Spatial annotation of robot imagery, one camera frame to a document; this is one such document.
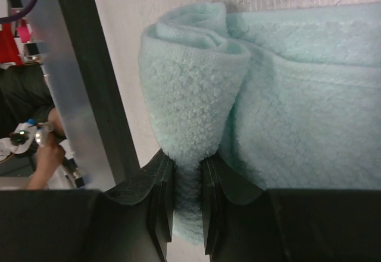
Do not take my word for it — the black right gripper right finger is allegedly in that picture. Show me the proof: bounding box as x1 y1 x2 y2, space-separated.
201 155 380 261

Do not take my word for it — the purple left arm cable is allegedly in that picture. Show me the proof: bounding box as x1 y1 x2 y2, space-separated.
0 0 42 24

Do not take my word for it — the person's bare hand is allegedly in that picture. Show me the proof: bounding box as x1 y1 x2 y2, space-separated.
26 145 65 191

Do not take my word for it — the white teleoperation handle device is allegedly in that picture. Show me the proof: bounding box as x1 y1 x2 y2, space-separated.
1 119 54 163

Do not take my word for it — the light mint towel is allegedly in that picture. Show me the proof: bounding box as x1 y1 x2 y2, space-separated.
139 2 380 243

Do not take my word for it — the person's dark sleeved forearm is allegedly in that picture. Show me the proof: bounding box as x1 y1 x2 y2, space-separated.
1 64 65 141

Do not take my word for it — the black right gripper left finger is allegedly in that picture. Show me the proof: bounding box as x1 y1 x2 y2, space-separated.
1 151 174 261

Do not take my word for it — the aluminium frame rail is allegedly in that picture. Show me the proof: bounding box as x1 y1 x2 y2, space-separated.
30 0 139 191

